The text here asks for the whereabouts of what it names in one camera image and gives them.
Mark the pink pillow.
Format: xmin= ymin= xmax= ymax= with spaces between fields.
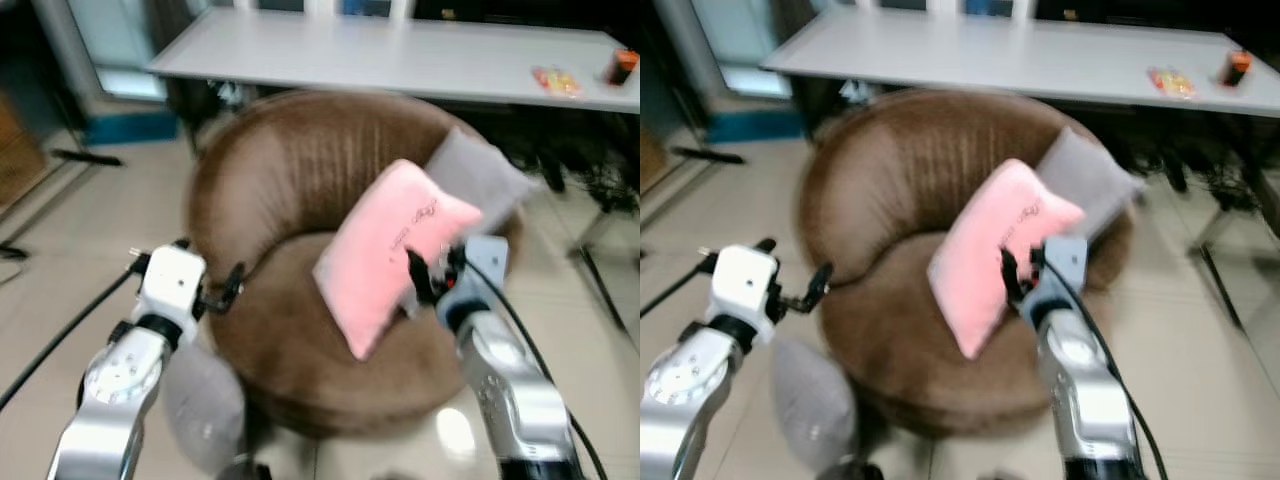
xmin=926 ymin=158 xmax=1087 ymax=362
xmin=313 ymin=159 xmax=485 ymax=362

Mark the grey pillow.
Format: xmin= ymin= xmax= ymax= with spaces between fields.
xmin=769 ymin=337 xmax=860 ymax=477
xmin=160 ymin=344 xmax=247 ymax=477
xmin=424 ymin=127 xmax=542 ymax=237
xmin=1035 ymin=127 xmax=1150 ymax=242

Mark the flat black floor object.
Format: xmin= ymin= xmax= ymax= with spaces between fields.
xmin=51 ymin=147 xmax=127 ymax=169
xmin=671 ymin=145 xmax=747 ymax=167

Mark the brown round sofa chair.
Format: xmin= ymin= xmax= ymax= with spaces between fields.
xmin=187 ymin=90 xmax=528 ymax=438
xmin=797 ymin=88 xmax=1138 ymax=438

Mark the black metal table leg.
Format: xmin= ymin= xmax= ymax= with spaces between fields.
xmin=572 ymin=208 xmax=641 ymax=343
xmin=1193 ymin=208 xmax=1253 ymax=333

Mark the brown wooden cabinet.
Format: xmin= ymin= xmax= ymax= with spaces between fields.
xmin=0 ymin=94 xmax=52 ymax=213
xmin=640 ymin=128 xmax=668 ymax=193

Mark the blue baseboard strip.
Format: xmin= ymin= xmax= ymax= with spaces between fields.
xmin=704 ymin=107 xmax=802 ymax=144
xmin=84 ymin=109 xmax=182 ymax=147

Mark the grey framed glass door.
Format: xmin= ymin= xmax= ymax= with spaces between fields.
xmin=33 ymin=0 xmax=183 ymax=103
xmin=655 ymin=0 xmax=801 ymax=101

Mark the orange snack packet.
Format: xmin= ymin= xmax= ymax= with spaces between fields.
xmin=1147 ymin=65 xmax=1198 ymax=100
xmin=531 ymin=65 xmax=585 ymax=100

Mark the long white table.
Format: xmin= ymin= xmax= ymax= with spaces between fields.
xmin=147 ymin=8 xmax=641 ymax=114
xmin=761 ymin=8 xmax=1280 ymax=120

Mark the dark cup with orange band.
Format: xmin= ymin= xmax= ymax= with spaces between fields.
xmin=604 ymin=47 xmax=640 ymax=87
xmin=1219 ymin=49 xmax=1254 ymax=89

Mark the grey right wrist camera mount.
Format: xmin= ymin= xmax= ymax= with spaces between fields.
xmin=1040 ymin=234 xmax=1090 ymax=303
xmin=452 ymin=234 xmax=510 ymax=303

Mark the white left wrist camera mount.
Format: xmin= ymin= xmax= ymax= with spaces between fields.
xmin=711 ymin=244 xmax=782 ymax=327
xmin=139 ymin=244 xmax=209 ymax=327

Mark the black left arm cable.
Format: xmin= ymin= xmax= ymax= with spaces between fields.
xmin=640 ymin=260 xmax=715 ymax=318
xmin=0 ymin=268 xmax=138 ymax=413

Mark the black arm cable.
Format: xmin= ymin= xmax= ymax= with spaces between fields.
xmin=463 ymin=258 xmax=608 ymax=480
xmin=640 ymin=260 xmax=715 ymax=318
xmin=1043 ymin=260 xmax=1171 ymax=480
xmin=0 ymin=268 xmax=138 ymax=413

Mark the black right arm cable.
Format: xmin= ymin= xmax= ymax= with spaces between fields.
xmin=1043 ymin=260 xmax=1171 ymax=480
xmin=463 ymin=258 xmax=608 ymax=480

